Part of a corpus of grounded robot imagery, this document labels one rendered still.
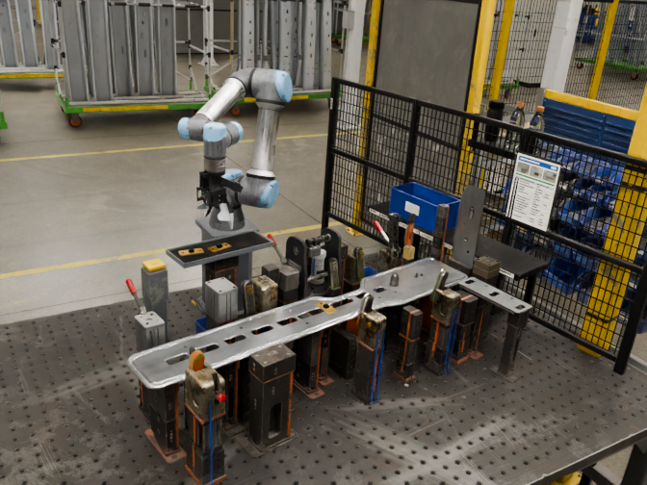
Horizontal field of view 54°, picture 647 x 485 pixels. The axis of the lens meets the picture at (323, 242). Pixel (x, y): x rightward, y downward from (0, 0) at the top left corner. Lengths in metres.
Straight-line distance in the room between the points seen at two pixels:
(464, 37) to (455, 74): 0.24
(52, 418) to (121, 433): 0.25
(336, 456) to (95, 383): 0.91
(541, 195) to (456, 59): 1.78
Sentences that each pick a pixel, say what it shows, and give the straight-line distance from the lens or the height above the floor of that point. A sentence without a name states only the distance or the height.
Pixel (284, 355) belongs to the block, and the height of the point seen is 1.03.
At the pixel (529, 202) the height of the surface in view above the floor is 1.25.
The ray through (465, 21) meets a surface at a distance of 4.34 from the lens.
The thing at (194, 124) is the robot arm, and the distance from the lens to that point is 2.29.
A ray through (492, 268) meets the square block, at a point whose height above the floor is 1.04.
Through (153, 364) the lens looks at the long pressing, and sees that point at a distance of 1.99.
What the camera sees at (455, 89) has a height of 1.42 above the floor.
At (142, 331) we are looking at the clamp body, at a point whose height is 1.03.
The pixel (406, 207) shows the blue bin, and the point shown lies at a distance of 3.04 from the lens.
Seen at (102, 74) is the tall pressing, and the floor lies 0.63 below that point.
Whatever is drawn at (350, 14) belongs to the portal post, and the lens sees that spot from 8.98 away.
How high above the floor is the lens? 2.12
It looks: 24 degrees down
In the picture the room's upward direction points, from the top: 4 degrees clockwise
